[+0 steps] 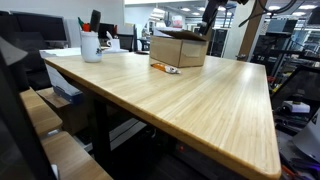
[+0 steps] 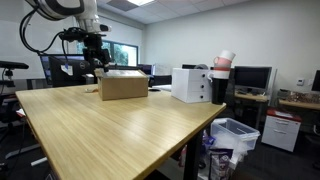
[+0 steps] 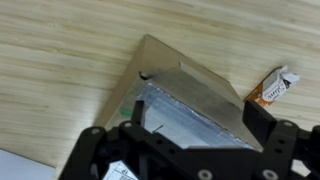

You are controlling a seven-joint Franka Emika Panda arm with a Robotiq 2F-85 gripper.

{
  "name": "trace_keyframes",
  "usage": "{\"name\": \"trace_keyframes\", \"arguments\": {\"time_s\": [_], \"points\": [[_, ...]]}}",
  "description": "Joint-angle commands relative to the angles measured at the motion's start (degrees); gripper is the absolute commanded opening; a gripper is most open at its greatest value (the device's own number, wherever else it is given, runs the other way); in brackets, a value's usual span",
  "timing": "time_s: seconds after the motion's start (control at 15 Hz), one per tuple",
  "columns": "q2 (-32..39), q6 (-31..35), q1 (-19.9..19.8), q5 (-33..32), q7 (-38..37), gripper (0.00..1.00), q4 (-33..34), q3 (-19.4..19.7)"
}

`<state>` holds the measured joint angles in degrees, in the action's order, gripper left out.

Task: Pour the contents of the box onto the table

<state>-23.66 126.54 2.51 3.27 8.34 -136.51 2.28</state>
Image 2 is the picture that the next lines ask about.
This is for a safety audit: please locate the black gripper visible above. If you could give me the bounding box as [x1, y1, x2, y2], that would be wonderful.
[81, 32, 112, 73]

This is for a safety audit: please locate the brown cardboard shipping box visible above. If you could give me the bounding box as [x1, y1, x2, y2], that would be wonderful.
[94, 68, 150, 102]

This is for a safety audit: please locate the black Dell monitor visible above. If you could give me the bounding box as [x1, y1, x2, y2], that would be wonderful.
[49, 56, 99, 88]

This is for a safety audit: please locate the small dark monitor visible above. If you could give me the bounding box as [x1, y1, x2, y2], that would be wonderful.
[138, 63, 154, 76]

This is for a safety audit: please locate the monitor with lit screen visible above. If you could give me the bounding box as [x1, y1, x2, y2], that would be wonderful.
[39, 53, 86, 86]

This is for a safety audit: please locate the grey ceiling vent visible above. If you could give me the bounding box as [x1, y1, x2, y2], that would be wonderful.
[106, 0, 139, 13]

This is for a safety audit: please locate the rectangular ceiling light panel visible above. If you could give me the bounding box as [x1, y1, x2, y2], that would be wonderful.
[126, 0, 156, 7]

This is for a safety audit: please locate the white drawer unit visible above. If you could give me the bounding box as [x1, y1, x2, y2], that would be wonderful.
[171, 67, 214, 104]

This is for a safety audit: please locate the grey tape roll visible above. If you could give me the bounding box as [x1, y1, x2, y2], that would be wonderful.
[193, 63, 210, 70]

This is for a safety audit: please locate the white mug with red band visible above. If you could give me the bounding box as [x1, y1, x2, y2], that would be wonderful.
[207, 66, 232, 80]

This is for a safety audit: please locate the pink cup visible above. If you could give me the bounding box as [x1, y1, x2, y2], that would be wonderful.
[213, 55, 233, 69]

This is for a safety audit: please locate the plain white cup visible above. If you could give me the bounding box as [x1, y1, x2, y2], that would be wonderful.
[218, 49, 237, 62]

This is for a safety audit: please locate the black table leg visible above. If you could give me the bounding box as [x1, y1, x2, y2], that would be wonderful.
[183, 128, 204, 180]

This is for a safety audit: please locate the clear plastic storage bin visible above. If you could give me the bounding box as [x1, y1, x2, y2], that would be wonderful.
[210, 117, 261, 158]

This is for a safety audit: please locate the black widescreen monitor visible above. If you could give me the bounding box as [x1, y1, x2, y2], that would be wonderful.
[233, 65, 273, 91]

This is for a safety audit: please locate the wooden office desk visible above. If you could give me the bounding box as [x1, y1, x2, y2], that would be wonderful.
[278, 99, 320, 112]
[234, 92, 270, 131]

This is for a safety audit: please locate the dark snack bag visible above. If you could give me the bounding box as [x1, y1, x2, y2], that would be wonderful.
[208, 148, 234, 180]

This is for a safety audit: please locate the white red filing cabinet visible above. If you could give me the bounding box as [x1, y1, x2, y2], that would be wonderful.
[261, 108, 303, 153]

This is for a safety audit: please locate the pile of snack packets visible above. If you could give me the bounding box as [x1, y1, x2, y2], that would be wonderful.
[286, 91, 320, 104]

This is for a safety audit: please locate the window with dark frame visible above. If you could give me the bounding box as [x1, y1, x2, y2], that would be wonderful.
[77, 39, 139, 67]

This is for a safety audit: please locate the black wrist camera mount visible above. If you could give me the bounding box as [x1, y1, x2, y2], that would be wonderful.
[59, 27, 89, 43]

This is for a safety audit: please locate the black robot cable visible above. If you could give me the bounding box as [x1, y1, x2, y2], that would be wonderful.
[19, 8, 68, 56]

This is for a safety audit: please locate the black camera on stand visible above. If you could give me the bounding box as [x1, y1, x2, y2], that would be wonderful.
[0, 60, 30, 88]

